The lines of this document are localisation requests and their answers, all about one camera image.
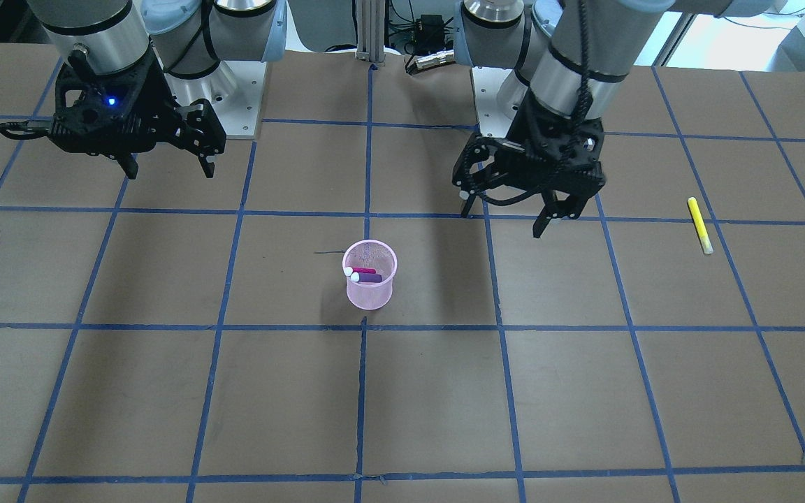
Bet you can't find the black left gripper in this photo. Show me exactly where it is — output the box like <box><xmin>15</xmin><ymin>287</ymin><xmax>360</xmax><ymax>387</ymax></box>
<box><xmin>451</xmin><ymin>91</ymin><xmax>607</xmax><ymax>238</ymax></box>

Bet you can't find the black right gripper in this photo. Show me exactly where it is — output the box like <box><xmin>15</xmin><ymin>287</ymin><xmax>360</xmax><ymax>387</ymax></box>
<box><xmin>0</xmin><ymin>49</ymin><xmax>227</xmax><ymax>180</ymax></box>

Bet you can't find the pink mesh cup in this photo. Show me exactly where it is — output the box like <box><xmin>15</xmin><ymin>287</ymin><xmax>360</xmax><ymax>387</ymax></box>
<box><xmin>342</xmin><ymin>240</ymin><xmax>398</xmax><ymax>311</ymax></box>

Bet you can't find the purple pen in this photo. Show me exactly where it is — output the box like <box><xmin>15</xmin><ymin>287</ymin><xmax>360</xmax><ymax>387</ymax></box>
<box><xmin>349</xmin><ymin>273</ymin><xmax>384</xmax><ymax>284</ymax></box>

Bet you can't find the pink pen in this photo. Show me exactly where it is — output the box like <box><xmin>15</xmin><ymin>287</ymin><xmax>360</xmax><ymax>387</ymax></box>
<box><xmin>342</xmin><ymin>266</ymin><xmax>377</xmax><ymax>277</ymax></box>

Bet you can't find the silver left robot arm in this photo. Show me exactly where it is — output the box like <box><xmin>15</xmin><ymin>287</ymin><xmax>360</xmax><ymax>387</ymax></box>
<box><xmin>451</xmin><ymin>1</ymin><xmax>772</xmax><ymax>238</ymax></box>

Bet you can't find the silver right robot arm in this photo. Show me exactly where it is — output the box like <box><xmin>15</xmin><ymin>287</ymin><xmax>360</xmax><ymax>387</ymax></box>
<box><xmin>0</xmin><ymin>1</ymin><xmax>288</xmax><ymax>180</ymax></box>

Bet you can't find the yellow pen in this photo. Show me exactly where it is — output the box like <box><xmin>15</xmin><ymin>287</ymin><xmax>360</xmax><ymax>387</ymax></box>
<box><xmin>686</xmin><ymin>197</ymin><xmax>713</xmax><ymax>255</ymax></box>

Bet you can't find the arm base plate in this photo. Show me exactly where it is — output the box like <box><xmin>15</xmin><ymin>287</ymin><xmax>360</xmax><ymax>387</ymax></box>
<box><xmin>166</xmin><ymin>61</ymin><xmax>268</xmax><ymax>140</ymax></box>
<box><xmin>472</xmin><ymin>67</ymin><xmax>528</xmax><ymax>138</ymax></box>

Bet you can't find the aluminium frame post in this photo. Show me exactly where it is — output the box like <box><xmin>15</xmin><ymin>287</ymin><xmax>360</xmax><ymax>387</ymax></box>
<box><xmin>354</xmin><ymin>0</ymin><xmax>389</xmax><ymax>67</ymax></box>

